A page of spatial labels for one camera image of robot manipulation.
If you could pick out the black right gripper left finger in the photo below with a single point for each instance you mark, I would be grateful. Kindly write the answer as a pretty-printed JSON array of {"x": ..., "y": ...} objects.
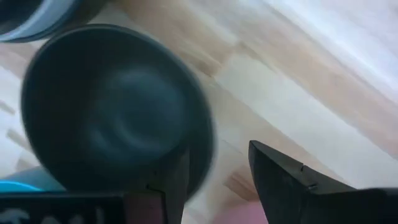
[{"x": 174, "y": 186}]

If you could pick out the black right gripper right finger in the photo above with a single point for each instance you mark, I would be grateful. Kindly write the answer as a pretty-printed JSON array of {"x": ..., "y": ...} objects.
[{"x": 295, "y": 193}]

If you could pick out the pink bowl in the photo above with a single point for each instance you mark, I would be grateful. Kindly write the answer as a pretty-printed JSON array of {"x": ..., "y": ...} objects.
[{"x": 242, "y": 216}]

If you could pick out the blue bowl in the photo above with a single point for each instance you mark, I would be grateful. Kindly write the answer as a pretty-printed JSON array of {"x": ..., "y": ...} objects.
[{"x": 15, "y": 186}]

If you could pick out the white bowl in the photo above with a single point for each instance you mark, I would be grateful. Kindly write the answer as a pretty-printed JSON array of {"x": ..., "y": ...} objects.
[{"x": 53, "y": 17}]

